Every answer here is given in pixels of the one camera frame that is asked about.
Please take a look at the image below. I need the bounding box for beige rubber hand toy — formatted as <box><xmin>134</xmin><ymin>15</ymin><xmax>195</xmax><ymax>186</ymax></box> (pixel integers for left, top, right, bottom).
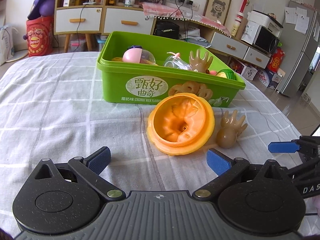
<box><xmin>216</xmin><ymin>109</ymin><xmax>248</xmax><ymax>148</ymax></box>

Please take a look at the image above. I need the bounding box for orange plastic mold toy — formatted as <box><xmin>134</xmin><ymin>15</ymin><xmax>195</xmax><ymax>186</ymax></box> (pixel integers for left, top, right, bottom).
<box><xmin>147</xmin><ymin>93</ymin><xmax>215</xmax><ymax>156</ymax></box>

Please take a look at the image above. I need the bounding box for grey checked tablecloth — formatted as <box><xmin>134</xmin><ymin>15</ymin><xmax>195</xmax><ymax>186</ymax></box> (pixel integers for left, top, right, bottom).
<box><xmin>0</xmin><ymin>51</ymin><xmax>320</xmax><ymax>238</ymax></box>

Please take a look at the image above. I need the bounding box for green yellow toy corn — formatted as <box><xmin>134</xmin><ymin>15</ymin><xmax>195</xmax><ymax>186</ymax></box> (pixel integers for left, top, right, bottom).
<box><xmin>216</xmin><ymin>68</ymin><xmax>236</xmax><ymax>80</ymax></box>

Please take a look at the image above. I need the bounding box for beige rubber hand in box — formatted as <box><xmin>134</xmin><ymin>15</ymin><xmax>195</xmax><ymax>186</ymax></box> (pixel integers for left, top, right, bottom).
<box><xmin>189</xmin><ymin>49</ymin><xmax>214</xmax><ymax>74</ymax></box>

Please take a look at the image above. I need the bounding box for green plastic cookie box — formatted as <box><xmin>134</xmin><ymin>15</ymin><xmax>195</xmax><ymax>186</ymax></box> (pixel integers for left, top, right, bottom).
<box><xmin>97</xmin><ymin>31</ymin><xmax>246</xmax><ymax>107</ymax></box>

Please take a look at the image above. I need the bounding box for silver refrigerator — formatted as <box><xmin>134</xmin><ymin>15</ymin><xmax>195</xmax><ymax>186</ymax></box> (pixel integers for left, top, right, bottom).
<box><xmin>277</xmin><ymin>1</ymin><xmax>319</xmax><ymax>97</ymax></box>

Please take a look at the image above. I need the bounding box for clear plastic toy cup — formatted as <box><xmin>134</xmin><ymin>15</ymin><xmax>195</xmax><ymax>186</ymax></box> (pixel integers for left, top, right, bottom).
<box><xmin>163</xmin><ymin>52</ymin><xmax>192</xmax><ymax>70</ymax></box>

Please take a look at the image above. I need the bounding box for pink capsule ball toy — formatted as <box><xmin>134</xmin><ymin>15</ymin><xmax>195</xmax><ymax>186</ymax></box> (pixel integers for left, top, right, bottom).
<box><xmin>122</xmin><ymin>46</ymin><xmax>156</xmax><ymax>65</ymax></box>

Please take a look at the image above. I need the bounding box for white paper shopping bag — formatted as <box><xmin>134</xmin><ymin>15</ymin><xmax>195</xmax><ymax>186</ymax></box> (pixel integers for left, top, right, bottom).
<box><xmin>0</xmin><ymin>24</ymin><xmax>14</xmax><ymax>65</ymax></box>

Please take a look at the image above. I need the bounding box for red snack bucket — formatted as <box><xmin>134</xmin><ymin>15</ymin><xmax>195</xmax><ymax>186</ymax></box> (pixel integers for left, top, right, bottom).
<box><xmin>23</xmin><ymin>16</ymin><xmax>54</xmax><ymax>57</ymax></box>

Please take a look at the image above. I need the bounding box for black bag on shelf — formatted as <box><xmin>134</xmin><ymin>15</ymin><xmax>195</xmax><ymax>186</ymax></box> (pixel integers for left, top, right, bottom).
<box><xmin>153</xmin><ymin>21</ymin><xmax>180</xmax><ymax>40</ymax></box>

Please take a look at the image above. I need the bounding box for framed cartoon girl drawing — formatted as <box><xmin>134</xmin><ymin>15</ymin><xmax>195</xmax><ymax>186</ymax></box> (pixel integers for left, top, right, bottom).
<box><xmin>203</xmin><ymin>0</ymin><xmax>232</xmax><ymax>25</ymax></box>

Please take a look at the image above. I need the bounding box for wooden white drawer cabinet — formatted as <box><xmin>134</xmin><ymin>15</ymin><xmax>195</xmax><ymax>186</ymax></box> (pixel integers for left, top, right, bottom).
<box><xmin>54</xmin><ymin>0</ymin><xmax>270</xmax><ymax>68</ymax></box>

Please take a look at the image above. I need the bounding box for pink lace cloth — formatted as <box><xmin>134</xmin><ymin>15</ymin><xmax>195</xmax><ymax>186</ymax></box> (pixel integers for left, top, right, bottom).
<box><xmin>140</xmin><ymin>2</ymin><xmax>231</xmax><ymax>37</ymax></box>

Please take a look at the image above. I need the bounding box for purple plush toy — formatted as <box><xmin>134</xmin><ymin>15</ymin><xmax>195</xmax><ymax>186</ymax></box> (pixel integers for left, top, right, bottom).
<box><xmin>27</xmin><ymin>0</ymin><xmax>55</xmax><ymax>20</ymax></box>

